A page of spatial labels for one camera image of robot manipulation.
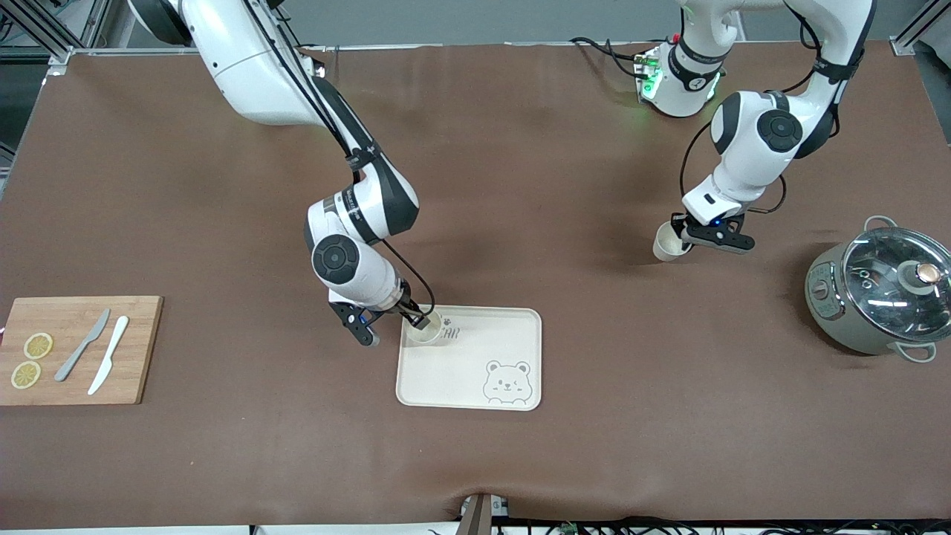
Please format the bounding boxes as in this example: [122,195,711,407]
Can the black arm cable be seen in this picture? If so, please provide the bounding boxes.
[680,0,866,216]
[245,0,439,317]

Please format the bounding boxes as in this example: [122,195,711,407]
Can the grey plastic knife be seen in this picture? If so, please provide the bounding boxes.
[54,308,111,383]

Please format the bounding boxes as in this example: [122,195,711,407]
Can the white plastic cup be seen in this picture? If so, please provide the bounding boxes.
[652,221,693,262]
[405,311,444,344]

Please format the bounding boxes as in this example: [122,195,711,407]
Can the glass pot lid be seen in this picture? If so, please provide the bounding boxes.
[843,227,951,343]

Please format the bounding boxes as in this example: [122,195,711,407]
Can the cream tray with bear print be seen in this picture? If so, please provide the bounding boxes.
[395,305,543,412]

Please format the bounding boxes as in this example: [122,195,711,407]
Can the brown clamp post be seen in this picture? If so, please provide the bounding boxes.
[457,493,495,535]

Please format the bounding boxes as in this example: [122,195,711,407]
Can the white plastic knife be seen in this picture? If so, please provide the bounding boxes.
[88,316,130,396]

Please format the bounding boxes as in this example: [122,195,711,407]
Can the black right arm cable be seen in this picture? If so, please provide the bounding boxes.
[245,0,439,317]

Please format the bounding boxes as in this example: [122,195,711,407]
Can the grey cooking pot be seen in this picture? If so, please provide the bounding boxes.
[805,215,951,363]

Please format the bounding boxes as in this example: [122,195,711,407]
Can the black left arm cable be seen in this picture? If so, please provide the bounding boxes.
[680,0,866,216]

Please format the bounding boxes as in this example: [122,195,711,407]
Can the black base power cable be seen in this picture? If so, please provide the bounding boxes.
[568,36,647,79]

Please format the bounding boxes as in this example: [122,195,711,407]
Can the aluminium frame post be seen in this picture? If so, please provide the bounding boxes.
[890,0,951,56]
[0,0,101,68]

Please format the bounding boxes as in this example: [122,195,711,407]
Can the bamboo cutting board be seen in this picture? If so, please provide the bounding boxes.
[0,296,164,406]

